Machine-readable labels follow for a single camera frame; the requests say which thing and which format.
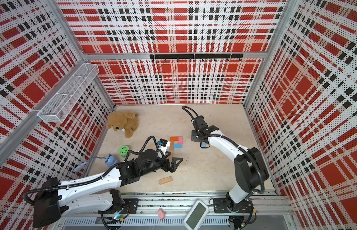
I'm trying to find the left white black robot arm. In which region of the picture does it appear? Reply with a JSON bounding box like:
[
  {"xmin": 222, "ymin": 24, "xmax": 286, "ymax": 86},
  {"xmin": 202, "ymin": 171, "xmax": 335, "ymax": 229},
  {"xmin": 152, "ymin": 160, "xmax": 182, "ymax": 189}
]
[{"xmin": 23, "ymin": 136, "xmax": 183, "ymax": 228}]

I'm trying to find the white tablet device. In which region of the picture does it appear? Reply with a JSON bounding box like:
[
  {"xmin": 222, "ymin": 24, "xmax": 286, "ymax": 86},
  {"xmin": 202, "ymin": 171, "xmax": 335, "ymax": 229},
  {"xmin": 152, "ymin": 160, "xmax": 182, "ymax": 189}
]
[{"xmin": 184, "ymin": 199, "xmax": 209, "ymax": 230}]

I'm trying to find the light blue front block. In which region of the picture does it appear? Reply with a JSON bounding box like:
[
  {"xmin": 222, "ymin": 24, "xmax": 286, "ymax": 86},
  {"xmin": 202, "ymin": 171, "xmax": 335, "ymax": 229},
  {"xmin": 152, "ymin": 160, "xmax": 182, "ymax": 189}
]
[{"xmin": 173, "ymin": 144, "xmax": 182, "ymax": 149}]

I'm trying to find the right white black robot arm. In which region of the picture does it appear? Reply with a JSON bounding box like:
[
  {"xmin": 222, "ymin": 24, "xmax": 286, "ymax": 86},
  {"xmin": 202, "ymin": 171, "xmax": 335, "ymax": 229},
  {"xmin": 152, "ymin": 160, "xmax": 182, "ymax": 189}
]
[{"xmin": 181, "ymin": 106, "xmax": 269, "ymax": 213}]

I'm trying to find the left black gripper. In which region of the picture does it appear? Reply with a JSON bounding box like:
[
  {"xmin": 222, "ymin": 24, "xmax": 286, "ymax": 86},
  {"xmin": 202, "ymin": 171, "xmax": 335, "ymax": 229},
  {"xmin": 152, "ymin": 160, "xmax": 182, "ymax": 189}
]
[{"xmin": 141, "ymin": 151, "xmax": 183, "ymax": 177}]

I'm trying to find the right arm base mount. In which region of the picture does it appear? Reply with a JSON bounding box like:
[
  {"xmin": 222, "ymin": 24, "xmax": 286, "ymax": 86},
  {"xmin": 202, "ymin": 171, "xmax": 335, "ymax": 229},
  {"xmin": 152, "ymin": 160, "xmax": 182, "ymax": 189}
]
[{"xmin": 210, "ymin": 197, "xmax": 257, "ymax": 230}]

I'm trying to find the white wire mesh basket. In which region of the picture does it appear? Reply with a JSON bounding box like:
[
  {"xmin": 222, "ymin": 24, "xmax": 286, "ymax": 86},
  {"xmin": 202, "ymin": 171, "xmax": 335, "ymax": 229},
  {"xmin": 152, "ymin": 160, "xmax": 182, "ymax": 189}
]
[{"xmin": 38, "ymin": 63, "xmax": 99, "ymax": 123}]

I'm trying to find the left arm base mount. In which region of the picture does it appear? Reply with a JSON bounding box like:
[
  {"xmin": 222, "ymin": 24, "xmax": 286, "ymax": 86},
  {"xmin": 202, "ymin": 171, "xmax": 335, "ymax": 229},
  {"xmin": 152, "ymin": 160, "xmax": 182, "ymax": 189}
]
[{"xmin": 98, "ymin": 198, "xmax": 139, "ymax": 230}]

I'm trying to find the pink block on rail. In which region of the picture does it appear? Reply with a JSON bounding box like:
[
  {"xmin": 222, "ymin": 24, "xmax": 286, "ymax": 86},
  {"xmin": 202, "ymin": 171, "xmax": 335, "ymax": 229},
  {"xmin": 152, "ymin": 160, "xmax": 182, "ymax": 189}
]
[{"xmin": 157, "ymin": 209, "xmax": 165, "ymax": 220}]

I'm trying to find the blue toy with cord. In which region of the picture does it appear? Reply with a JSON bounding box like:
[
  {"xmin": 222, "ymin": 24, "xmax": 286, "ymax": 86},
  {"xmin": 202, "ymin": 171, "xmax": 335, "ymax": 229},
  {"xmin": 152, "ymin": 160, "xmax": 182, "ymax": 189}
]
[{"xmin": 73, "ymin": 154, "xmax": 119, "ymax": 172}]

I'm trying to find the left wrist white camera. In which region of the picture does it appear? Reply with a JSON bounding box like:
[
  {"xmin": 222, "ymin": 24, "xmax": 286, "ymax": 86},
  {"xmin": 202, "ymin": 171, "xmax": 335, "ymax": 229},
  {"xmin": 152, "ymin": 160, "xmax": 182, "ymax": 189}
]
[{"xmin": 158, "ymin": 139, "xmax": 171, "ymax": 158}]

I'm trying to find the green round toy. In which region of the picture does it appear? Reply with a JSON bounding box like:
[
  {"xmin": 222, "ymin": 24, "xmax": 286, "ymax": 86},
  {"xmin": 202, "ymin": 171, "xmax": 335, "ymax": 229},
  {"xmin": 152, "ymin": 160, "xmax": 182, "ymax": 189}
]
[{"xmin": 118, "ymin": 146, "xmax": 130, "ymax": 157}]

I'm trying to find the black hook rail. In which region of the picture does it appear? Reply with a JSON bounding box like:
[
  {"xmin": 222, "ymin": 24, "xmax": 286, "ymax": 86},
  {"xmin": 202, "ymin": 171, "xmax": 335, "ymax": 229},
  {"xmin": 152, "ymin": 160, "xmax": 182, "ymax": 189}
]
[{"xmin": 150, "ymin": 53, "xmax": 244, "ymax": 61}]

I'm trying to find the brown teddy bear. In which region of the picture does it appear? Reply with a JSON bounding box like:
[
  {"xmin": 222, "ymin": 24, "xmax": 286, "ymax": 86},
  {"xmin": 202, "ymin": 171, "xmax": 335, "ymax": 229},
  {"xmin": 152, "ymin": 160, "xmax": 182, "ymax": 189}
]
[{"xmin": 107, "ymin": 111, "xmax": 139, "ymax": 139}]

